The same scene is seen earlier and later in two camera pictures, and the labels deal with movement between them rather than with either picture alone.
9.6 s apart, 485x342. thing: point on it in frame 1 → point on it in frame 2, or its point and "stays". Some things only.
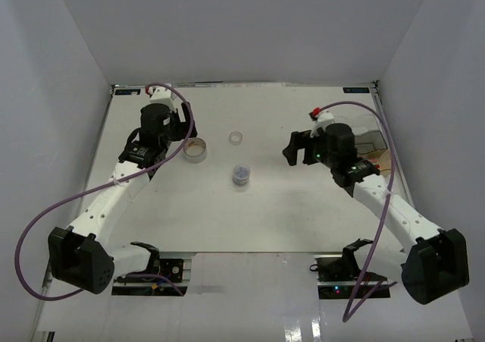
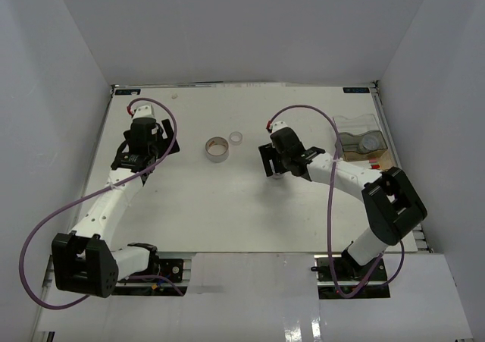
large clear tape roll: [195, 150] → [217, 149]
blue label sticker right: [355, 89] stays
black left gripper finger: [300, 139] → [269, 160]
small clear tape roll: [236, 138] stays
